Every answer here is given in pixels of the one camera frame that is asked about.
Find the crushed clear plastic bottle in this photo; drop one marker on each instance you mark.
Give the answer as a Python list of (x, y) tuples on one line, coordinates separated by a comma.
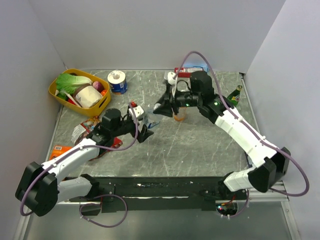
[(151, 120)]

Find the red snack bag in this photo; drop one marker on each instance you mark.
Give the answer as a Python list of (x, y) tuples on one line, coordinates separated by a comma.
[(86, 127)]

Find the white bottle cap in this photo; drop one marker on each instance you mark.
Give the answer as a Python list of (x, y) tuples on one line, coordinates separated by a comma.
[(157, 105)]

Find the yellow plastic basket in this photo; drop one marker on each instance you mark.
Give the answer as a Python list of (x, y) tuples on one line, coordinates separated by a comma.
[(68, 101)]

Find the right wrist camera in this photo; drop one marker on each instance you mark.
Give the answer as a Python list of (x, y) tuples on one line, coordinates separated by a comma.
[(171, 80)]

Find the blue wrapped toilet paper roll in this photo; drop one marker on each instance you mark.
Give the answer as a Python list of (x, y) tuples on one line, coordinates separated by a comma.
[(117, 82)]

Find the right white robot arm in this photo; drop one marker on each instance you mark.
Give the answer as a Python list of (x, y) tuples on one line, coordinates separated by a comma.
[(268, 165)]

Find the orange packet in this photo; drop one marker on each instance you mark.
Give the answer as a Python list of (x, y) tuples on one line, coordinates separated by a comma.
[(58, 150)]

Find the brown and cream jar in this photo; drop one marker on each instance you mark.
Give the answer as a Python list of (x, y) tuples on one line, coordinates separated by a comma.
[(87, 96)]

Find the green glass bottle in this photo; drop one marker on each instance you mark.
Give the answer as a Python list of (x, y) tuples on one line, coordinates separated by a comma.
[(234, 97)]

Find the purple onion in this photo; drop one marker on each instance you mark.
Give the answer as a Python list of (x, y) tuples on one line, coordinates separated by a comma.
[(98, 86)]

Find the red rectangular box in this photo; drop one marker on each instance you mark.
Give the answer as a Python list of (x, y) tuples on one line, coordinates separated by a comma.
[(184, 72)]

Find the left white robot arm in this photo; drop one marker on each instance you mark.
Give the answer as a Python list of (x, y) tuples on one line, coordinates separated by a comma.
[(41, 187)]

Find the green lettuce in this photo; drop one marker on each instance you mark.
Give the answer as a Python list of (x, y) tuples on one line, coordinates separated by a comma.
[(70, 83)]

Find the orange juice bottle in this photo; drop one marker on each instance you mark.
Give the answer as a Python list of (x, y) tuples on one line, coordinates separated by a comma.
[(181, 115)]

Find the light blue box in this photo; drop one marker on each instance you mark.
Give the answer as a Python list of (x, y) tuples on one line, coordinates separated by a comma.
[(202, 66)]

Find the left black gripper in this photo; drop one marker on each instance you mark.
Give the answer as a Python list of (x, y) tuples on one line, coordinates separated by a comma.
[(144, 133)]

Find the white and purple box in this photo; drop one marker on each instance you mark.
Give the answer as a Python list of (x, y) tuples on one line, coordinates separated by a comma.
[(249, 160)]

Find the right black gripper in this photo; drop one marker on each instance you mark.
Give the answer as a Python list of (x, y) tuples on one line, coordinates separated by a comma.
[(165, 109)]

